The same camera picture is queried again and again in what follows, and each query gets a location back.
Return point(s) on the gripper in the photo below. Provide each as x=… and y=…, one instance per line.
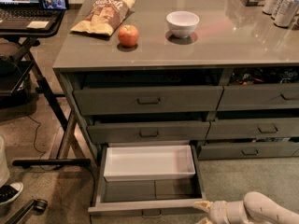
x=219, y=211

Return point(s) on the grey drawer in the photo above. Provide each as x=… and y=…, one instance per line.
x=148, y=198
x=253, y=128
x=259, y=96
x=147, y=131
x=133, y=100
x=230, y=151

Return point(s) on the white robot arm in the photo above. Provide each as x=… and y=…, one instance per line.
x=255, y=208

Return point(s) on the white plastic tray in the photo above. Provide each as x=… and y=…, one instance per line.
x=148, y=163

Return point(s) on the grey cabinet counter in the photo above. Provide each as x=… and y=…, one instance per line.
x=232, y=45

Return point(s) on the black caster wheel leg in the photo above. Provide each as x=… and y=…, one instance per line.
x=39, y=205

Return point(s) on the white bowl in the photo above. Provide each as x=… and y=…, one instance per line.
x=182, y=23

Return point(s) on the red apple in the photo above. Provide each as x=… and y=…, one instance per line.
x=128, y=35

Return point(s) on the black sneaker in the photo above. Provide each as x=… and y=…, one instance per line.
x=9, y=193

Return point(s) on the black laptop cart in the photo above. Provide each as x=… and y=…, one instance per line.
x=24, y=62

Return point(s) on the chip bag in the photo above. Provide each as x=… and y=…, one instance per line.
x=104, y=17

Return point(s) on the yellow sticky note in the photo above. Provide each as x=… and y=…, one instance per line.
x=37, y=24

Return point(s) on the smartphone on stand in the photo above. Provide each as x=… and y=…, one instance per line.
x=54, y=4

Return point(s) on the black laptop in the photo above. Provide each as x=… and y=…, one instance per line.
x=15, y=15

